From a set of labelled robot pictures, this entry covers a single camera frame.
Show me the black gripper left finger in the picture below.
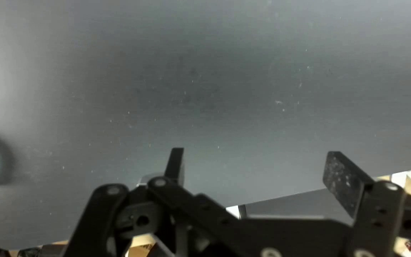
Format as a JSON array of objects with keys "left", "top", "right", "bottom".
[{"left": 63, "top": 147, "right": 241, "bottom": 257}]

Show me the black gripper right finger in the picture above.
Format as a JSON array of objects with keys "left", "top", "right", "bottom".
[{"left": 321, "top": 150, "right": 408, "bottom": 257}]

